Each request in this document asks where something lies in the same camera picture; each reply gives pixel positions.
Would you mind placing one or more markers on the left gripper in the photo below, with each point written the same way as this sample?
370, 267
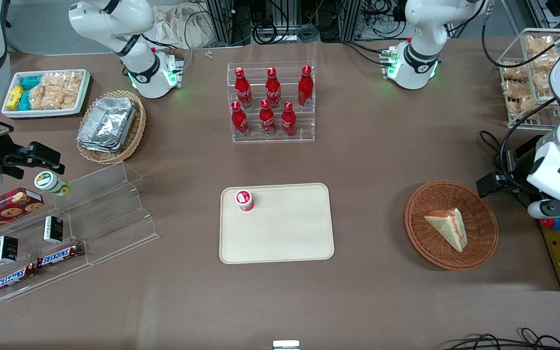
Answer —
517, 174

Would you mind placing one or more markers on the triangular sandwich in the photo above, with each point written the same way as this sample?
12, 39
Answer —
447, 226

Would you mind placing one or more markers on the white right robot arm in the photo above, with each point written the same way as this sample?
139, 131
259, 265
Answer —
139, 68

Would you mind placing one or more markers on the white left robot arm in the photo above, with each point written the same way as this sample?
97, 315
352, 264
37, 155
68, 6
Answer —
413, 63

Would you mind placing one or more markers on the white rectangular snack tray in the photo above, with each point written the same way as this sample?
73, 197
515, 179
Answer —
85, 92

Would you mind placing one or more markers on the oval light wicker basket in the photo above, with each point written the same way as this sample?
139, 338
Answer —
136, 131

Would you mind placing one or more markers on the round brown wicker basket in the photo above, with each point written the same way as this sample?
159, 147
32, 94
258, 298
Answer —
426, 243

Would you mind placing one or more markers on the beige plastic tray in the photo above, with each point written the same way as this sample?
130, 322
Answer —
285, 233

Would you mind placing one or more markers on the green lid white cup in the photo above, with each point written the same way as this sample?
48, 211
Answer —
49, 182

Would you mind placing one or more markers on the teal snack packet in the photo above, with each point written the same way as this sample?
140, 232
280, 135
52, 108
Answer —
31, 82
25, 101

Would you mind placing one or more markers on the red plaid cookie box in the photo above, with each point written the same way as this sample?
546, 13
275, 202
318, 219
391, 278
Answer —
3, 209

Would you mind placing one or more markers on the small black chocolate box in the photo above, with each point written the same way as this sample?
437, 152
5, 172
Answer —
6, 249
53, 229

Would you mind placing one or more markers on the clear rice cracker bag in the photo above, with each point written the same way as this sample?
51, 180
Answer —
70, 90
44, 92

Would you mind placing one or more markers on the stacked aluminium foil containers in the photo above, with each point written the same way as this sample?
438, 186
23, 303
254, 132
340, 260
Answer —
107, 124

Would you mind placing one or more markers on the yellow snack packet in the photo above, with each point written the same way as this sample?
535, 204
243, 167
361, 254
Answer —
15, 97

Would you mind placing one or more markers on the clear acrylic stepped shelf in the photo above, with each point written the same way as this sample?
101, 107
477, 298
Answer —
110, 218

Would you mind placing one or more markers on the snickers chocolate bar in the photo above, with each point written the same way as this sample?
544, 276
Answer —
60, 255
13, 279

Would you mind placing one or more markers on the white cloth bag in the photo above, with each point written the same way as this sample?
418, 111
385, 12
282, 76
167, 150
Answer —
183, 26

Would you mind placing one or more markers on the red cola bottle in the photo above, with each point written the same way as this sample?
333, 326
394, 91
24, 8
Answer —
288, 120
239, 119
305, 87
273, 90
243, 90
267, 119

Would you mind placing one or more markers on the red lid yogurt cup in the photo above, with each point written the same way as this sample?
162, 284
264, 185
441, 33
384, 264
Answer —
244, 200

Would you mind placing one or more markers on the clear acrylic bottle rack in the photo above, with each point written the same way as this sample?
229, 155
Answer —
304, 124

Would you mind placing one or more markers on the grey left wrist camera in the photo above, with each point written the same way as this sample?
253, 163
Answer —
552, 209

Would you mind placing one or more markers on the aluminium frame post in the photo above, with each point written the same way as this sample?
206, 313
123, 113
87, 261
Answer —
226, 22
349, 19

